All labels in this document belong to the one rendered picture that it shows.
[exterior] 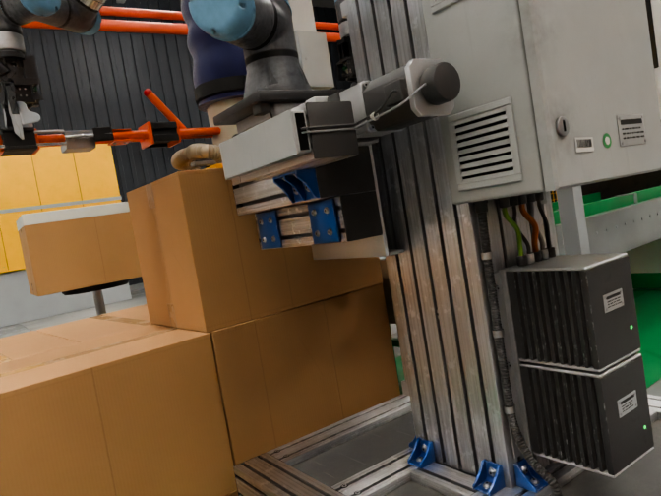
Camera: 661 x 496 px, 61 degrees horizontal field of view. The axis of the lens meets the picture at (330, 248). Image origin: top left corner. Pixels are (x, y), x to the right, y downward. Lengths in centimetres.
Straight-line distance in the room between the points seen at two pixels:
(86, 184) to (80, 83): 413
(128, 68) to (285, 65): 1200
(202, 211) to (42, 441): 60
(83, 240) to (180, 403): 179
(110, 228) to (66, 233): 21
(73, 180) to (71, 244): 601
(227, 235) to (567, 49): 89
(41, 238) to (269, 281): 175
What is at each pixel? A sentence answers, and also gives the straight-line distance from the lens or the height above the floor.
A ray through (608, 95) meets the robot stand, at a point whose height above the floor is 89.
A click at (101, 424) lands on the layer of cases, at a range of 136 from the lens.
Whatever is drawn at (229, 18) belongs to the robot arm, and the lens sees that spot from 113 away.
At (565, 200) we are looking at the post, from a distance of 205.
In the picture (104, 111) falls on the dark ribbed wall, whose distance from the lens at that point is 1282.
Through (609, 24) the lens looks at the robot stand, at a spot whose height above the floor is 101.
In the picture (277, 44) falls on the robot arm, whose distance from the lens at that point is 124.
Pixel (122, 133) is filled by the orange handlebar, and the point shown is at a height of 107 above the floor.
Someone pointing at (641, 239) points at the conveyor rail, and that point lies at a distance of 295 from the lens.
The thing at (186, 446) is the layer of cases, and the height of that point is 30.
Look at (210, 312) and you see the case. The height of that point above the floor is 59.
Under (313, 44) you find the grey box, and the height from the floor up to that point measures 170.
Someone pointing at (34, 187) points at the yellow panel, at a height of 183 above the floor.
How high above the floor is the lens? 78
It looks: 3 degrees down
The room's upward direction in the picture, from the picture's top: 9 degrees counter-clockwise
